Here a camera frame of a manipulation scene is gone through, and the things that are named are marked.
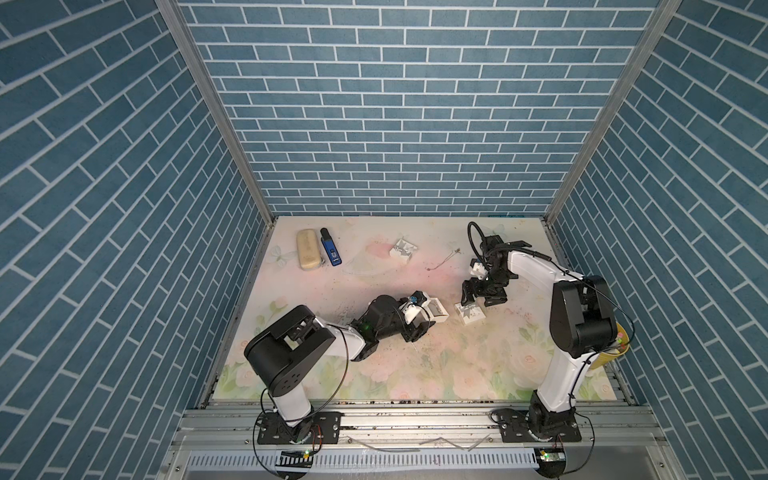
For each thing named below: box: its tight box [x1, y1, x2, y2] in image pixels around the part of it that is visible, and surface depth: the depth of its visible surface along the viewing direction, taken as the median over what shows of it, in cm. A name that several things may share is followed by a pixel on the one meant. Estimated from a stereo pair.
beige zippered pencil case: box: [296, 228, 322, 270], surface depth 108 cm
